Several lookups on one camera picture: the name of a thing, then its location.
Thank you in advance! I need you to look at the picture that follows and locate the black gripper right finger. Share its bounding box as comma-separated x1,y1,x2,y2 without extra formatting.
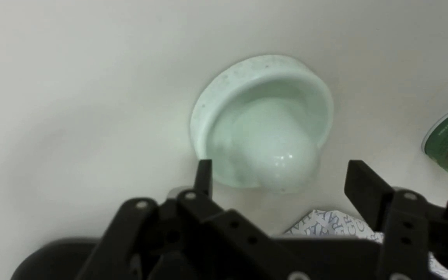
344,158,448,280

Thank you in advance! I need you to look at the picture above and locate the light green bowl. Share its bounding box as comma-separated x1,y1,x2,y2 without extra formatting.
189,52,337,194

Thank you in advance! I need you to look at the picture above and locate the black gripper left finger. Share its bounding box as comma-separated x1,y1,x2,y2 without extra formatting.
75,158,315,280

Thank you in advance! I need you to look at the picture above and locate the white printed packet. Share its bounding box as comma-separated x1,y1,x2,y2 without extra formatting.
285,206,388,245

